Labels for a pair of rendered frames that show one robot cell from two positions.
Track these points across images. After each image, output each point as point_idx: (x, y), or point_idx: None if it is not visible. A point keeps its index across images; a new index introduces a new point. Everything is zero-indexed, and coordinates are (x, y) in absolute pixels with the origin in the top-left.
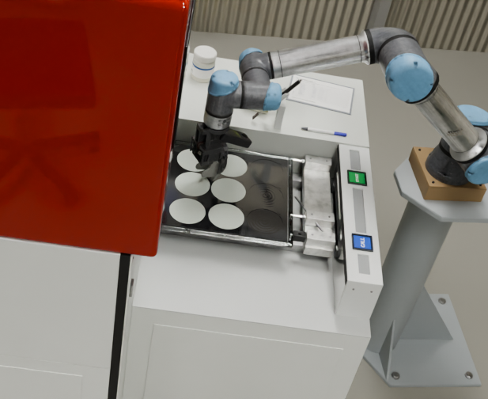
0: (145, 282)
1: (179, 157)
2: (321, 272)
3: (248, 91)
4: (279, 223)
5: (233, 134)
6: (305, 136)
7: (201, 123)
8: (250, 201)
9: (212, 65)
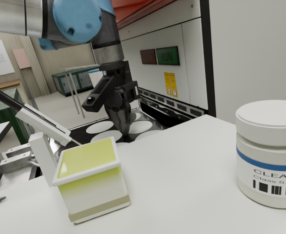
0: None
1: None
2: None
3: None
4: (56, 141)
5: (98, 86)
6: (2, 191)
7: (124, 61)
8: (84, 140)
9: (236, 138)
